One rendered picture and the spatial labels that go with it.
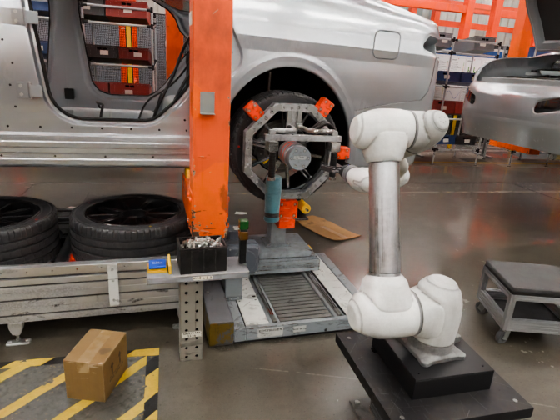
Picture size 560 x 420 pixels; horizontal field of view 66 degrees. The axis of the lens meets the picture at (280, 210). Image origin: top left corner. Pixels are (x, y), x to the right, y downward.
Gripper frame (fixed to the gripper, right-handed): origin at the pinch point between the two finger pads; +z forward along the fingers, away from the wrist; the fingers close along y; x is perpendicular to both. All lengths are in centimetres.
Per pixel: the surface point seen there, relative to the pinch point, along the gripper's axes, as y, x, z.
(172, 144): -82, 4, 30
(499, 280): 83, -53, -45
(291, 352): -31, -83, -43
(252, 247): -43, -44, -4
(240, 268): -57, -38, -40
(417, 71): 62, 51, 31
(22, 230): -153, -34, 7
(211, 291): -64, -70, 0
